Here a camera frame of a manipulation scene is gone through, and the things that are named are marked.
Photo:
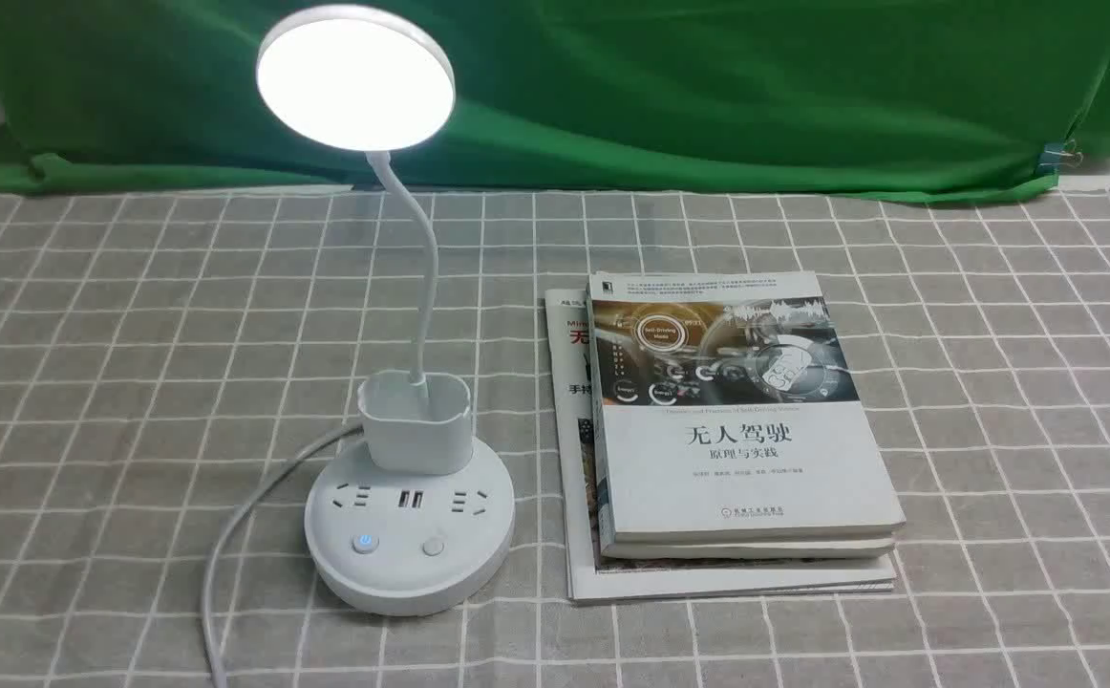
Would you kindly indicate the magazine under the book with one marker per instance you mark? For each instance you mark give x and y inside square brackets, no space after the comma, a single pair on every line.
[593,579]

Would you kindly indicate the white self-driving textbook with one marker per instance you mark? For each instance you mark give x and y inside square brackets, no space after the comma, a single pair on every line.
[728,424]

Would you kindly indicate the blue binder clip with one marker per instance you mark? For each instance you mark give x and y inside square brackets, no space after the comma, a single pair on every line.
[1058,157]

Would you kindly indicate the grey checked tablecloth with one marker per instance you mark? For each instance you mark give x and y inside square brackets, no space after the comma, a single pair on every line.
[161,354]

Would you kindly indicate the green backdrop cloth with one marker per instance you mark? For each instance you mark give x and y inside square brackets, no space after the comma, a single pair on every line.
[913,101]

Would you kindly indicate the white desk lamp with base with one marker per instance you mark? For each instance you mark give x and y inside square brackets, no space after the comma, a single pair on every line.
[418,514]

